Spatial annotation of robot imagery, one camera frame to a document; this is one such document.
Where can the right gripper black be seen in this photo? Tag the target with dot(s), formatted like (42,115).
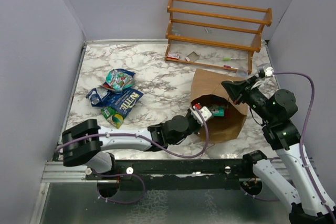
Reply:
(239,89)

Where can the brown paper bag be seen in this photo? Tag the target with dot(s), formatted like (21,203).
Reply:
(206,89)

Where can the dark blue snack packet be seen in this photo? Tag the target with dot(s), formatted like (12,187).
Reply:
(121,102)

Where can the teal red snack packet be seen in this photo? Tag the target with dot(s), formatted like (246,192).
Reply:
(118,80)

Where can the green snack packet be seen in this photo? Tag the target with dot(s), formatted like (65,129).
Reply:
(112,116)

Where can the teal white candy bag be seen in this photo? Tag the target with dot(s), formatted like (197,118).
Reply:
(218,111)

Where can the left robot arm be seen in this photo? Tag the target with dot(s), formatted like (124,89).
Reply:
(90,144)

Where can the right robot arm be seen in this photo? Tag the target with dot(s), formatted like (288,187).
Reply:
(304,197)

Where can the pink marker pen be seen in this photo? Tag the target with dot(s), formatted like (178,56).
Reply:
(226,66)

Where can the red snack bar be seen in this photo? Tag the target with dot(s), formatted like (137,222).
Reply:
(227,112)

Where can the green marker pen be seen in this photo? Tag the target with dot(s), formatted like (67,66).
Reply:
(234,58)

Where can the wooden shelf rack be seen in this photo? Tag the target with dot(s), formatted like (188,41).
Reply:
(218,25)

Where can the small open cardboard box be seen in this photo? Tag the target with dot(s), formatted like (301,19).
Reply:
(192,57)

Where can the red white small box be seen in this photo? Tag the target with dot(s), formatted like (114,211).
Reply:
(173,55)

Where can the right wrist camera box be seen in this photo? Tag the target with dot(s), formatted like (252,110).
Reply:
(264,71)

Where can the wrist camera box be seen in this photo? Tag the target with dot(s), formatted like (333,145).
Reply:
(264,71)
(201,113)

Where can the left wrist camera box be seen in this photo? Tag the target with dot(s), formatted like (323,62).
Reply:
(201,113)

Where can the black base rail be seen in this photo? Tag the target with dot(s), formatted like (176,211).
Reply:
(175,174)

